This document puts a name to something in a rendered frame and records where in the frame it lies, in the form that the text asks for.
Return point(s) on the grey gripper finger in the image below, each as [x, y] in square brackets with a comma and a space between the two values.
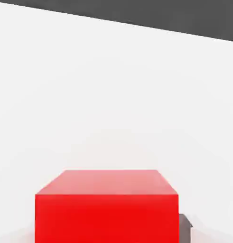
[184, 227]

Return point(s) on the small red cube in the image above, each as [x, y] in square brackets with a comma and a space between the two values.
[106, 214]

